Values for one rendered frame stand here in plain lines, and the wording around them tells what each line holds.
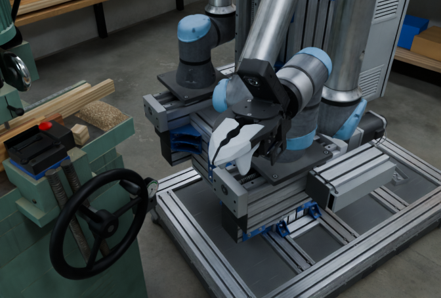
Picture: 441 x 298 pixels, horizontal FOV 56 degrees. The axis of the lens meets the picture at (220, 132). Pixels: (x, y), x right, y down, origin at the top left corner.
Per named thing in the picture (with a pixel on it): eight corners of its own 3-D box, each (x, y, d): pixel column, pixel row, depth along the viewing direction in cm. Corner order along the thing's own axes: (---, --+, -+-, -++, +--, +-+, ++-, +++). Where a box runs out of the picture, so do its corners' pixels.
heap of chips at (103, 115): (105, 131, 115) (103, 120, 113) (73, 115, 122) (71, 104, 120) (129, 117, 121) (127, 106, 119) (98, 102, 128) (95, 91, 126)
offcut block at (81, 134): (79, 135, 114) (76, 123, 111) (90, 138, 113) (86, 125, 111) (71, 143, 111) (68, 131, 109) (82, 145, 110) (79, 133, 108)
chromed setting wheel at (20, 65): (29, 100, 118) (16, 60, 111) (5, 86, 124) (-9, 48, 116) (39, 95, 120) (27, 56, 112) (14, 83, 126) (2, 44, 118)
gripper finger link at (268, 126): (260, 152, 55) (287, 120, 61) (260, 143, 54) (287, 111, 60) (230, 145, 57) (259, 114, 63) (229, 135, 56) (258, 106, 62)
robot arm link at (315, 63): (331, 88, 80) (338, 48, 75) (310, 115, 73) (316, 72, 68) (293, 78, 84) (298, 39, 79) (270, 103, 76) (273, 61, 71)
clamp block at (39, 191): (44, 215, 94) (33, 186, 89) (10, 190, 101) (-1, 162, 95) (95, 179, 104) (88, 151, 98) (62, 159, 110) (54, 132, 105)
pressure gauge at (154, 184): (146, 206, 132) (144, 188, 127) (138, 201, 134) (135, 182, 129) (160, 195, 136) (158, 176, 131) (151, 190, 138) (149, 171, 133)
